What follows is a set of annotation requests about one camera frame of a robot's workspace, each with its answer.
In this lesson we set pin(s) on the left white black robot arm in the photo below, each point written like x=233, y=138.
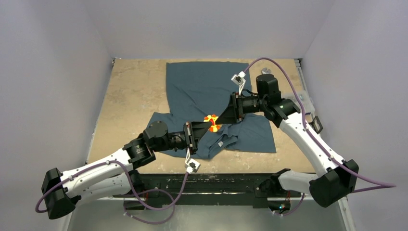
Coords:
x=62, y=191

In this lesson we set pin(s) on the orange yellow flower brooch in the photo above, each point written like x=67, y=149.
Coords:
x=214, y=126

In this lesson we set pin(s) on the red handled adjustable wrench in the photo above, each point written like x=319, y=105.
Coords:
x=265, y=71

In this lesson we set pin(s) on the small black display case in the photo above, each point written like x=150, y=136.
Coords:
x=316, y=125

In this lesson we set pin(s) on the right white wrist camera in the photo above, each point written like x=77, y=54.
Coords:
x=239, y=80

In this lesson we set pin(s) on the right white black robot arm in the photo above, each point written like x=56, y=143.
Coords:
x=286, y=116

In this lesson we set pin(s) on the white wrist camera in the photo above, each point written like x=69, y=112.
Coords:
x=239, y=80
x=191, y=165

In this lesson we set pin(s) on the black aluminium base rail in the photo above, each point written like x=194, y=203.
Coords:
x=259, y=190

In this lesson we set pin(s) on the clear plastic screw box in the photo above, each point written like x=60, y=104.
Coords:
x=304, y=99

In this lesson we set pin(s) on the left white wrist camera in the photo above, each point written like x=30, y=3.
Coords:
x=191, y=165

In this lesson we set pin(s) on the blue grey t-shirt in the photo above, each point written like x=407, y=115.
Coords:
x=195, y=90

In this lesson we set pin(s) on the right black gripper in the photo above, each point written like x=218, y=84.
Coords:
x=238, y=107

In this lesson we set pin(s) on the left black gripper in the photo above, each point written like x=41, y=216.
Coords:
x=194, y=131

